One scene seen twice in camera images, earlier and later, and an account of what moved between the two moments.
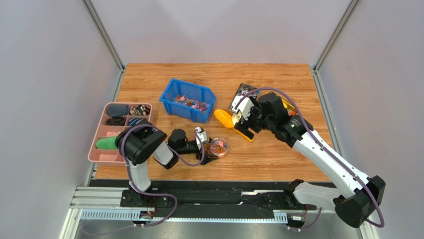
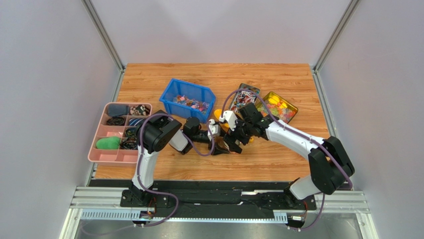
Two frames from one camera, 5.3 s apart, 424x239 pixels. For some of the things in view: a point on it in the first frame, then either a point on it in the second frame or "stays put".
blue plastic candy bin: [182, 98] stays put
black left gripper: [208, 157] → [215, 151]
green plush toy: [106, 143] stays put
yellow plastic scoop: [226, 119] stays put
